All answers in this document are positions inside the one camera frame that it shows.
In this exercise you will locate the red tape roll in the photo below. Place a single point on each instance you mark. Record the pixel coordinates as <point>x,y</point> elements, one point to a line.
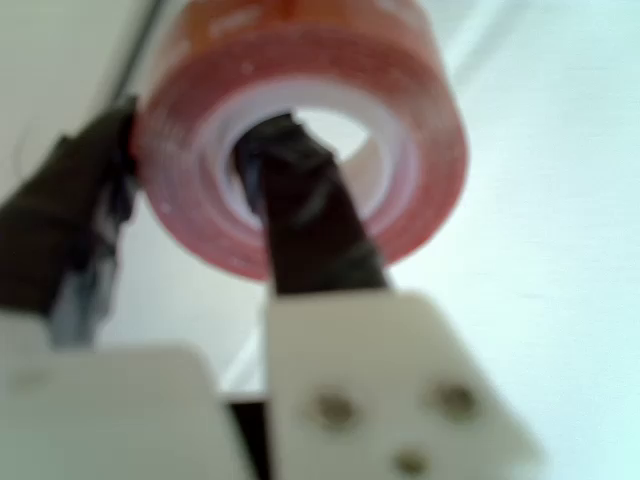
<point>425,165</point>

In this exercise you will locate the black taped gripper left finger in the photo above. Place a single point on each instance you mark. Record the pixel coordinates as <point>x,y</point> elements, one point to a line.
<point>55,215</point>

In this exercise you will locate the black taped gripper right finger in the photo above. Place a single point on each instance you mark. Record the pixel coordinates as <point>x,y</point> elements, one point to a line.
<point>320,240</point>

